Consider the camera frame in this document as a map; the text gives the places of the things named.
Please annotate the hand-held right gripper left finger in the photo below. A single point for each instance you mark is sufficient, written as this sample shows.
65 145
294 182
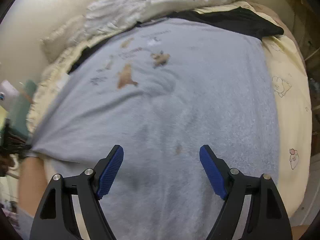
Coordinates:
110 172

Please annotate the cream bear print blanket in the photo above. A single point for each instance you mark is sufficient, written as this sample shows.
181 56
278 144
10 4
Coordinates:
287 67

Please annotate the black garment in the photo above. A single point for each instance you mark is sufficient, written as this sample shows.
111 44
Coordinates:
237 22

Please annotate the grey heathered top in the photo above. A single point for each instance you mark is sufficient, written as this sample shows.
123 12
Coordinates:
162 105

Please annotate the white appliance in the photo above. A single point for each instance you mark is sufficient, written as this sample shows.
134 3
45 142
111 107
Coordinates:
7 92

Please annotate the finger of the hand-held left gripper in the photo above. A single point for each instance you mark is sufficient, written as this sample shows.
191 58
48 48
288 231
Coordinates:
23 148

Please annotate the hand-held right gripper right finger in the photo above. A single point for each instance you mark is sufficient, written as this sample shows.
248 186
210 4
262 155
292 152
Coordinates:
212 172

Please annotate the beige pillow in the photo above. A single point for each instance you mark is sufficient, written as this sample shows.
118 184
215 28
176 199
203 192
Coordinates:
60 40

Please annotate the teal upholstered furniture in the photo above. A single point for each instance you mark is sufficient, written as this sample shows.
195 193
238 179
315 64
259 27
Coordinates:
22 110

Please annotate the grey white crumpled duvet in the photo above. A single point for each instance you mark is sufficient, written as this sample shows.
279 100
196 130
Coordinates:
125 12

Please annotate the person's right leg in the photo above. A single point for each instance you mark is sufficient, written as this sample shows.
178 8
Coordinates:
300 233

